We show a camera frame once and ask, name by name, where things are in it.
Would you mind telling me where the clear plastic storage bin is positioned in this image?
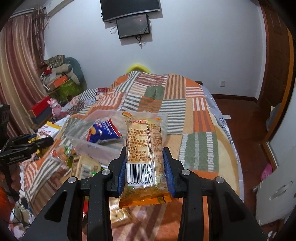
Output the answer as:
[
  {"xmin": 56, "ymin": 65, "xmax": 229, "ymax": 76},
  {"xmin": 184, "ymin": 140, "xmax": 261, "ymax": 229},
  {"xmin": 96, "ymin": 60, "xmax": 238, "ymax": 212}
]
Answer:
[{"xmin": 66, "ymin": 110, "xmax": 168, "ymax": 171}]

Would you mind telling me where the striped pink curtain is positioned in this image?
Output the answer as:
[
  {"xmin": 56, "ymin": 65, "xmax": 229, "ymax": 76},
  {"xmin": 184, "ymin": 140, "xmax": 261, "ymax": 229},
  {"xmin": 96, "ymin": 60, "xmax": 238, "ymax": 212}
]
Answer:
[{"xmin": 1, "ymin": 6, "xmax": 47, "ymax": 137}]

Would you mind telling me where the patchwork striped bedspread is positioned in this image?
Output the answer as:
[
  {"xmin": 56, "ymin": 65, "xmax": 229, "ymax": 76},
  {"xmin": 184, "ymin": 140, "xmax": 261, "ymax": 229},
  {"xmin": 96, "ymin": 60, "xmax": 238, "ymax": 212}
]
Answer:
[{"xmin": 24, "ymin": 71, "xmax": 244, "ymax": 240}]

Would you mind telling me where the person's left hand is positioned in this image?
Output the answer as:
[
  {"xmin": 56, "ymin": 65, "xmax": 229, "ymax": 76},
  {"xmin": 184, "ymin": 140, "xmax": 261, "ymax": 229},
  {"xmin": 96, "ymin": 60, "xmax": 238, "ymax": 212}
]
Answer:
[{"xmin": 11, "ymin": 165, "xmax": 21, "ymax": 192}]

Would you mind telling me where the grey stuffed toy pile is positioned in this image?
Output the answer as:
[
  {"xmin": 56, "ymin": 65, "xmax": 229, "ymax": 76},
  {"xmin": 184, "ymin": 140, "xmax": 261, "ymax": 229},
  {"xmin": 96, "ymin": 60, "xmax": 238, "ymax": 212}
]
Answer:
[{"xmin": 40, "ymin": 55, "xmax": 85, "ymax": 85}]

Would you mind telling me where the wall-mounted black television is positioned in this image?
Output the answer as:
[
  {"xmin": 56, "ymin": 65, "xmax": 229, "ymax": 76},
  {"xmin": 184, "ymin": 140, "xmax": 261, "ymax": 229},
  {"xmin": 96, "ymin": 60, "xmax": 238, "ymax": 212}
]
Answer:
[{"xmin": 100, "ymin": 0, "xmax": 161, "ymax": 22}]

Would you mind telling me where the orange biscuit packet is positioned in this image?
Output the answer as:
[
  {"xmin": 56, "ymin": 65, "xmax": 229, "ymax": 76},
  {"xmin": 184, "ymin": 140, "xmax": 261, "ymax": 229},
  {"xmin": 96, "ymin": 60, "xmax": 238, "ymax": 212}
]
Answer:
[{"xmin": 119, "ymin": 111, "xmax": 173, "ymax": 208}]

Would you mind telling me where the red gift box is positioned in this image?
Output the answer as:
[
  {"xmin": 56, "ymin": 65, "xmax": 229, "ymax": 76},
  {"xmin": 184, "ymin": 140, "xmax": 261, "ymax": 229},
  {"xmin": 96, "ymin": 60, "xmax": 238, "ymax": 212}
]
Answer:
[{"xmin": 29, "ymin": 96, "xmax": 51, "ymax": 118}]

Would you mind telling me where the blue snack bag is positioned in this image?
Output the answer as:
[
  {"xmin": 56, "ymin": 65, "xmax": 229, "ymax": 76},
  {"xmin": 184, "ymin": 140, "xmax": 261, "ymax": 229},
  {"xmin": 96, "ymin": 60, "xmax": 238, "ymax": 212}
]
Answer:
[{"xmin": 87, "ymin": 118, "xmax": 122, "ymax": 144}]

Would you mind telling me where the pink plush toy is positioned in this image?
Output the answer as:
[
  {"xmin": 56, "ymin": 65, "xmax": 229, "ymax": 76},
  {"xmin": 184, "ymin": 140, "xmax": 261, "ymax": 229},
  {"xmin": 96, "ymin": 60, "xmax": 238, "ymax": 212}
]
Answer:
[{"xmin": 48, "ymin": 98, "xmax": 62, "ymax": 117}]

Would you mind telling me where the green cardboard box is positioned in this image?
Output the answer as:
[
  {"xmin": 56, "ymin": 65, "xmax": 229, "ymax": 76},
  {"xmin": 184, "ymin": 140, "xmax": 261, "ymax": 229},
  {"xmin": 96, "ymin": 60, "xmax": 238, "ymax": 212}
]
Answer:
[{"xmin": 48, "ymin": 79, "xmax": 83, "ymax": 102}]

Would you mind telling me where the small black wall monitor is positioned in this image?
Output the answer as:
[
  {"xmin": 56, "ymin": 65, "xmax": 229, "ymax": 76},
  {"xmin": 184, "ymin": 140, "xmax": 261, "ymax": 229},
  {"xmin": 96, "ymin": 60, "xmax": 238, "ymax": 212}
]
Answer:
[{"xmin": 116, "ymin": 14, "xmax": 150, "ymax": 39}]

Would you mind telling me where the white wall socket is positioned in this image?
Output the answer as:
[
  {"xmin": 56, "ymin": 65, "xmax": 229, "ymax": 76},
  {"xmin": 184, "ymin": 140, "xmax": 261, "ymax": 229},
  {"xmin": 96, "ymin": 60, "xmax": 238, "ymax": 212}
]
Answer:
[{"xmin": 220, "ymin": 81, "xmax": 226, "ymax": 87}]

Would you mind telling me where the orange sleeve forearm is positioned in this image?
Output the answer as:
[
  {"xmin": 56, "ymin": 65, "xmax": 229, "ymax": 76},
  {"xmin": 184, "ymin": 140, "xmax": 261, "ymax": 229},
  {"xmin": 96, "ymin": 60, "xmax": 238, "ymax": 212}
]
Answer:
[{"xmin": 0, "ymin": 188, "xmax": 14, "ymax": 222}]

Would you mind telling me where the brown wooden door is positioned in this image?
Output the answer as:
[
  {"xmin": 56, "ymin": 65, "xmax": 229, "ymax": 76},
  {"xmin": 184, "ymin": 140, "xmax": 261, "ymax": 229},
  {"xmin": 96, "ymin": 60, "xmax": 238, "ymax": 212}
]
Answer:
[{"xmin": 258, "ymin": 1, "xmax": 295, "ymax": 143}]

